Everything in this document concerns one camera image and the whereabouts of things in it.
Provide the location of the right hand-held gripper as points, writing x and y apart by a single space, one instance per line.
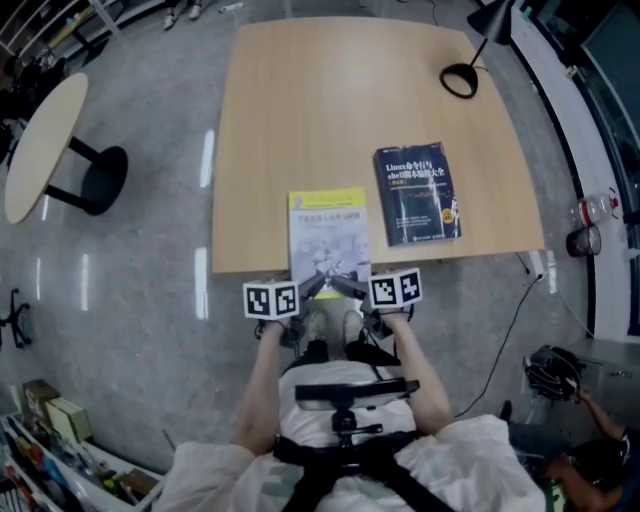
395 290

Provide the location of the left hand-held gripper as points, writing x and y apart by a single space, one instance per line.
270 298

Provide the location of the yellow white book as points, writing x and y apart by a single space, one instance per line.
325 235

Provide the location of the thick dark blue book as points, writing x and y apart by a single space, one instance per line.
415 195

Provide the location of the person's left forearm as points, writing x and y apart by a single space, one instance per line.
260 390

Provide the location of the person's right forearm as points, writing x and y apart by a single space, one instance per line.
420 380

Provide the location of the person's left shoe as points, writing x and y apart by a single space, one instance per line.
316 325

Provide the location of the black chest-mounted phone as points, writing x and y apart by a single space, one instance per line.
350 395

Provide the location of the white power strip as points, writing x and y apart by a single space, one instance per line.
536 265

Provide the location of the wooden table white legs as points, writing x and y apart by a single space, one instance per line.
325 100

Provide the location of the person's white shirt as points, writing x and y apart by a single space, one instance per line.
215 480

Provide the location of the black white striped helmet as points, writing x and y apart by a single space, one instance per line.
550 375

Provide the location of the clear plastic water jug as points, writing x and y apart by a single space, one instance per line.
595 207

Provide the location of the white metal workbench rack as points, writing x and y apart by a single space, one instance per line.
125 462

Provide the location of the pale green cardboard box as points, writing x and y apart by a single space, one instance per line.
75 422

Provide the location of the grey drawer cabinet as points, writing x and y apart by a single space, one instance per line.
620 370

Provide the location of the black office chair base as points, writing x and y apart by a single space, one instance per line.
16 318

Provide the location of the black desk lamp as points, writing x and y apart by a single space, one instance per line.
492 20

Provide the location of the oval table black base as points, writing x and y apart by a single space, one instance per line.
45 140

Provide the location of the black chest harness mount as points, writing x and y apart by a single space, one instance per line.
345 450

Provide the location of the large dark wall screen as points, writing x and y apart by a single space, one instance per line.
620 60

